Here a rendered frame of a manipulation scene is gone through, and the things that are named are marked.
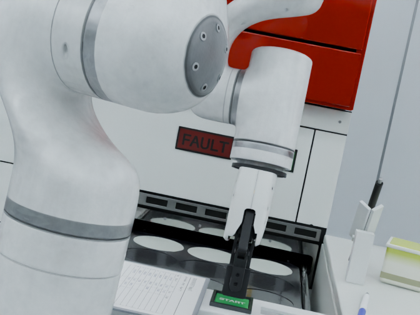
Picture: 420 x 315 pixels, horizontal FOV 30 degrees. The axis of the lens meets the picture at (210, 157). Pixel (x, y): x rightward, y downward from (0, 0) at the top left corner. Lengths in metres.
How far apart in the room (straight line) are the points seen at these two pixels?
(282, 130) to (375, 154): 2.10
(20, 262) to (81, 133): 0.13
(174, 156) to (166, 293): 0.62
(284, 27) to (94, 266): 0.93
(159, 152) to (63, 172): 0.95
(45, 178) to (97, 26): 0.14
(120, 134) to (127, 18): 1.00
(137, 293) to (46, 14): 0.45
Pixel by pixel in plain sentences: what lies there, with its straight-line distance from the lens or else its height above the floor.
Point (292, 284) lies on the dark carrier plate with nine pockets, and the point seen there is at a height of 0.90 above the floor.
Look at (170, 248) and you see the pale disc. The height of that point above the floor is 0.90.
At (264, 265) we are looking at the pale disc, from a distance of 1.54.
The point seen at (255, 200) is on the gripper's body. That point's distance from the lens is 1.01.
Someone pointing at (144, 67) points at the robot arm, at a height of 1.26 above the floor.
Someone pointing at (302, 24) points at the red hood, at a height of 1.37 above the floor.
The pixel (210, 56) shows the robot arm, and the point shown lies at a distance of 0.67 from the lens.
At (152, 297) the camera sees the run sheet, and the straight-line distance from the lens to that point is 1.02.
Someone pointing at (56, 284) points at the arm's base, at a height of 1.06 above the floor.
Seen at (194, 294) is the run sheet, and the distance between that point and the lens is 1.07.
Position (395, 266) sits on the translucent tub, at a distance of 1.34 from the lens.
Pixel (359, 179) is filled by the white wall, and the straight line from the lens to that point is 3.13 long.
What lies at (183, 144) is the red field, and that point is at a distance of 1.62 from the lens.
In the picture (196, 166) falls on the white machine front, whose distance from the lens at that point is 1.62.
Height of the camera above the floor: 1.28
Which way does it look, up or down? 7 degrees down
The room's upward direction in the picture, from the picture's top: 11 degrees clockwise
